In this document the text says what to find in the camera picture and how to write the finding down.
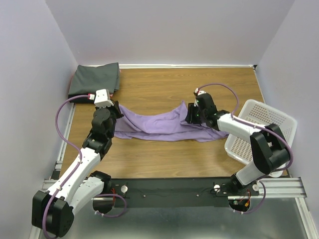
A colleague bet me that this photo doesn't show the purple t shirt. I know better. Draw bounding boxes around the purple t shirt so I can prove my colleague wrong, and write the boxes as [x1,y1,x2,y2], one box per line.
[115,101,228,142]

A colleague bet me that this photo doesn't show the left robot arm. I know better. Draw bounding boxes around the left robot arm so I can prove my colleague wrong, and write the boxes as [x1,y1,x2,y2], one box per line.
[31,100,124,239]

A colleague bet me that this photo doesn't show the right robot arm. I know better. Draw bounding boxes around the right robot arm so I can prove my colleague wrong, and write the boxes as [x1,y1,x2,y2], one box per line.
[185,90,293,195]

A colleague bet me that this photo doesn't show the folded dark grey t shirt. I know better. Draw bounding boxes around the folded dark grey t shirt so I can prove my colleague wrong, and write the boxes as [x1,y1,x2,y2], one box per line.
[68,62,120,98]

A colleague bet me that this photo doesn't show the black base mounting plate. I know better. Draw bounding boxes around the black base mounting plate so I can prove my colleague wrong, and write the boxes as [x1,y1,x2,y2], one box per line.
[92,177,260,212]

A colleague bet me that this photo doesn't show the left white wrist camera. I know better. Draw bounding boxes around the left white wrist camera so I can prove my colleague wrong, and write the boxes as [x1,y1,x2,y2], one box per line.
[94,89,114,108]

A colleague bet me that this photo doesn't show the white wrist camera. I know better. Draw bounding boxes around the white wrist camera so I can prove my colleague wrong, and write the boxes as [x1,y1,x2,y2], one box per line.
[194,89,206,97]
[94,89,114,108]

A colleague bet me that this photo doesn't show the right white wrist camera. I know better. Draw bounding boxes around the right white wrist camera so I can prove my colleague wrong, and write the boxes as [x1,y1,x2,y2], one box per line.
[194,89,206,97]

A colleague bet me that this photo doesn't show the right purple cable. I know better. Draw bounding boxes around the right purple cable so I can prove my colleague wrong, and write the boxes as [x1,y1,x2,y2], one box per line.
[193,83,294,215]

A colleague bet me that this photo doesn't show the purple cable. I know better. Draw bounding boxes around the purple cable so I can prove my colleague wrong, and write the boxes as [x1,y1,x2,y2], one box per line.
[193,83,294,215]
[41,93,128,237]

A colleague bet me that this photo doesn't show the aluminium extrusion rail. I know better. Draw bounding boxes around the aluminium extrusion rail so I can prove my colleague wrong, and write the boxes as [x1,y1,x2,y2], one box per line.
[38,177,305,200]

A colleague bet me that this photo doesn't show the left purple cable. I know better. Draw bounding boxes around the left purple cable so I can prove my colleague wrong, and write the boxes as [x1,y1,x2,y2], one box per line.
[41,93,128,237]

